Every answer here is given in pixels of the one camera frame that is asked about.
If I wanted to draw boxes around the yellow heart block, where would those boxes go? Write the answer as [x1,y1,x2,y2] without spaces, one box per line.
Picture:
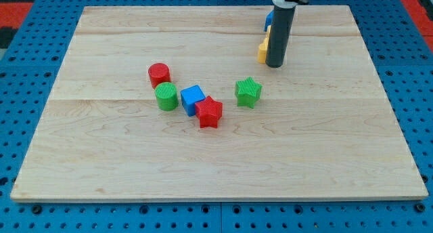
[257,37,269,64]

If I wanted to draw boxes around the red star block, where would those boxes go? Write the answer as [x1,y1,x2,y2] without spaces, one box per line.
[195,96,223,128]

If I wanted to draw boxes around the blue cube block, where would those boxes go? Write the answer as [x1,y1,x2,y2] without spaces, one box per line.
[181,85,206,117]

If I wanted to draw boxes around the green star block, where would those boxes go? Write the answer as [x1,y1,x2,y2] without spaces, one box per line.
[235,77,262,108]

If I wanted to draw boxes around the green cylinder block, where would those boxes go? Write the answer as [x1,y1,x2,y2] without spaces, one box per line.
[155,82,179,111]

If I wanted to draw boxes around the light wooden board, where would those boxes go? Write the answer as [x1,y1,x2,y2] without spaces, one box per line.
[10,5,428,203]

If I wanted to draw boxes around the red cylinder block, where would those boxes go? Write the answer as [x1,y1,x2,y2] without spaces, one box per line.
[148,63,171,89]

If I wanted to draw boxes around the yellow block behind rod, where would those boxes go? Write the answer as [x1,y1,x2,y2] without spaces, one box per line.
[266,25,271,39]

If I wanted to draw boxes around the blue block behind rod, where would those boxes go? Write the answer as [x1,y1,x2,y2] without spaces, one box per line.
[264,11,273,32]

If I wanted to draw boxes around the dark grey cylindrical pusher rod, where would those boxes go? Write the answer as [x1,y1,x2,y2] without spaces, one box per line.
[265,5,295,68]

